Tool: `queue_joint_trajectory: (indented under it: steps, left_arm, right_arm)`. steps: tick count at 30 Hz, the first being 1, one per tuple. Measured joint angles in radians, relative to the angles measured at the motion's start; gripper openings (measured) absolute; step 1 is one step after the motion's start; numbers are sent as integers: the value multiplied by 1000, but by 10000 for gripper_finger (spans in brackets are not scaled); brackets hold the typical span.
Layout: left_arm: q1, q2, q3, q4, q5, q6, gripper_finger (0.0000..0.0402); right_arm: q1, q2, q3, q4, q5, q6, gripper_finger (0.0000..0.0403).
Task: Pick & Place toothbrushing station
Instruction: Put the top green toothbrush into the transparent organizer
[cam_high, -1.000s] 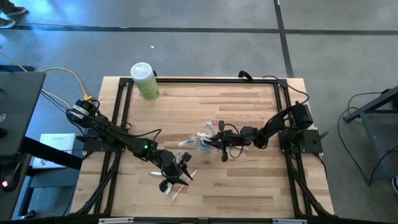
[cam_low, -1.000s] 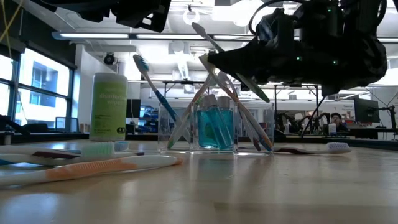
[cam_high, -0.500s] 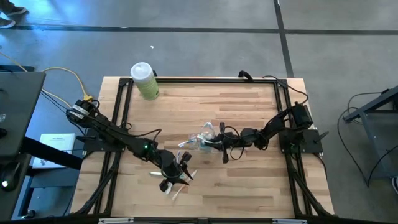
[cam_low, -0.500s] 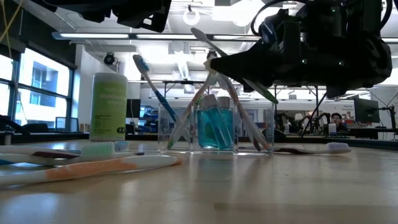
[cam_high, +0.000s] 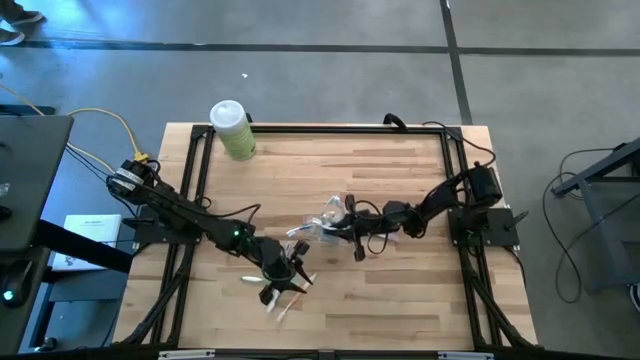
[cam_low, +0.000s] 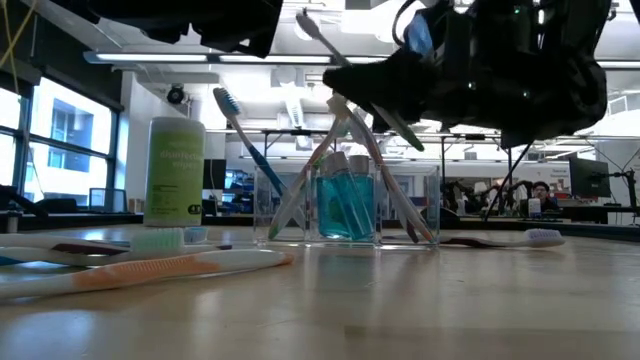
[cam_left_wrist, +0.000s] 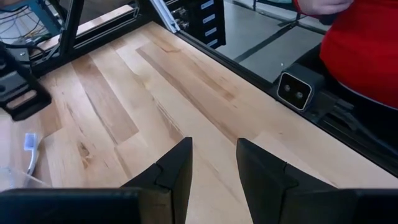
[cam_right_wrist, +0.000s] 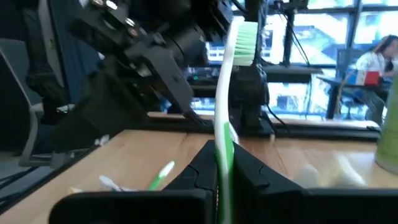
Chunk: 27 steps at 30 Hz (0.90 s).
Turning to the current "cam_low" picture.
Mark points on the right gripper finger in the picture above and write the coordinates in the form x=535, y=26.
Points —
x=390, y=85
x=387, y=125

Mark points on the clear acrylic organizer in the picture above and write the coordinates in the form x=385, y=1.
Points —
x=425, y=180

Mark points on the blue mouthwash bottle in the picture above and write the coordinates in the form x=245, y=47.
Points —
x=362, y=200
x=332, y=210

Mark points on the maroon and white toothbrush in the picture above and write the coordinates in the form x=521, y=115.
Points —
x=545, y=237

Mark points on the purple and white toothbrush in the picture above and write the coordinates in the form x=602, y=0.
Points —
x=210, y=246

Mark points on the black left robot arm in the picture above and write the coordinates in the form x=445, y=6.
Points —
x=200, y=20

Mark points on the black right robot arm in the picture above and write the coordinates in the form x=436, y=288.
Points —
x=560, y=65

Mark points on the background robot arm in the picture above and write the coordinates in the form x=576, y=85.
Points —
x=465, y=192

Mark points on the person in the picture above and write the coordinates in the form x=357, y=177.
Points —
x=541, y=192

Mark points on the white container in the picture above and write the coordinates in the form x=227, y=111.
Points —
x=534, y=206

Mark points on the black computer monitor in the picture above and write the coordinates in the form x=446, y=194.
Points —
x=590, y=177

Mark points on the black ceiling spotlight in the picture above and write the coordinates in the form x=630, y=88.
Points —
x=176, y=95

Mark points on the green disinfecting wipes canister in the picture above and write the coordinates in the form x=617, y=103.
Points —
x=175, y=175

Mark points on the ceiling light strip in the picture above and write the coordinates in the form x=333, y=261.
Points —
x=150, y=57

